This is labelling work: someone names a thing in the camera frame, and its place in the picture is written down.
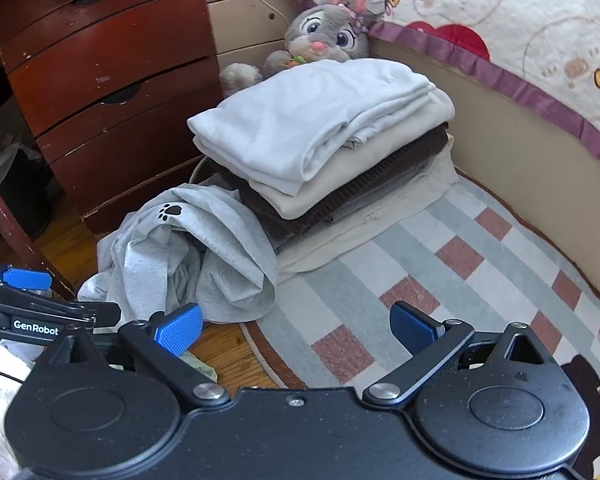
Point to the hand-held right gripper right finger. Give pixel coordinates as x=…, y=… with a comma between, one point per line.
x=410, y=322

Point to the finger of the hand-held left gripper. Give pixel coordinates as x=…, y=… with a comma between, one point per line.
x=25, y=279

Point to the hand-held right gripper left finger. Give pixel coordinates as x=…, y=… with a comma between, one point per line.
x=180, y=327

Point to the grey printed T-shirt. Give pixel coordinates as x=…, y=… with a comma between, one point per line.
x=230, y=240

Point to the red-brown wooden desk leg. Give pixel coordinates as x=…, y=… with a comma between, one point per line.
x=25, y=240

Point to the checked pink grey blanket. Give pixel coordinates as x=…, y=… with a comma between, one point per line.
x=420, y=280

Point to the pale green cloth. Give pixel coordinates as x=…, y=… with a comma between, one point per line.
x=202, y=367

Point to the white fluffy cloth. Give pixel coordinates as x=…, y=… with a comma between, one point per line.
x=0, y=410

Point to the cream folded blanket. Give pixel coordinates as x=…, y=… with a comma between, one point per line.
x=360, y=235

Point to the grey folded garment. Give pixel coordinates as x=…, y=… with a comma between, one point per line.
x=342, y=216

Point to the dark brown folded garment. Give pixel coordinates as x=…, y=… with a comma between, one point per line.
x=330, y=205

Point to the cream folded garment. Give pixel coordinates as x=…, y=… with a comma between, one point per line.
x=290, y=200

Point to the white folded garment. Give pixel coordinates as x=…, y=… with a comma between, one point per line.
x=320, y=110

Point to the red-brown wooden dresser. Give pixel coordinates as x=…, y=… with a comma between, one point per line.
x=110, y=60

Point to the grey plush bunny toy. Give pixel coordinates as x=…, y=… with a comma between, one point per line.
x=325, y=30

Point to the white printed quilt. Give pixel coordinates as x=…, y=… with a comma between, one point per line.
x=530, y=25

